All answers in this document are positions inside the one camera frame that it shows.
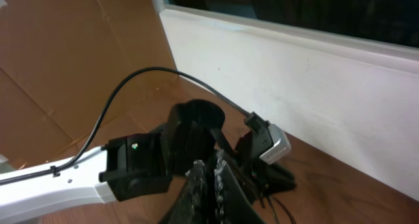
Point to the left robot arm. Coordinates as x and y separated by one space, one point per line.
124 168

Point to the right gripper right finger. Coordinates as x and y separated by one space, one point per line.
234 193

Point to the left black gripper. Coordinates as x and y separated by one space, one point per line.
256 178

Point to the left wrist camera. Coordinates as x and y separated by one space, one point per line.
268 142

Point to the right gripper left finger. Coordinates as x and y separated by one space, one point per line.
191 206

